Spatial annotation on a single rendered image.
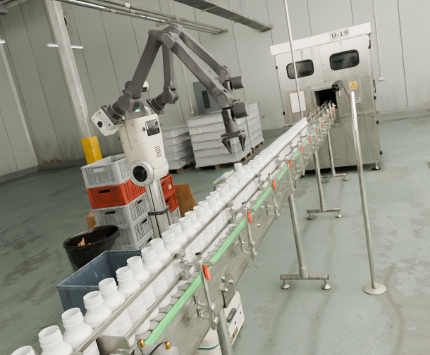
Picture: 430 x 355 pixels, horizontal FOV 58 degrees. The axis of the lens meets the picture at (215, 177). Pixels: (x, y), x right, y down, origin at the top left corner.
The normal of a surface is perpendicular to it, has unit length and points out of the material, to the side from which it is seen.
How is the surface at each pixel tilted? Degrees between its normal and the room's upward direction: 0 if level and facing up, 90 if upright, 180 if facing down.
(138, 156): 101
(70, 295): 90
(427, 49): 90
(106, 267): 90
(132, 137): 90
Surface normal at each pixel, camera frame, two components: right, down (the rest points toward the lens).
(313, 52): -0.35, 0.26
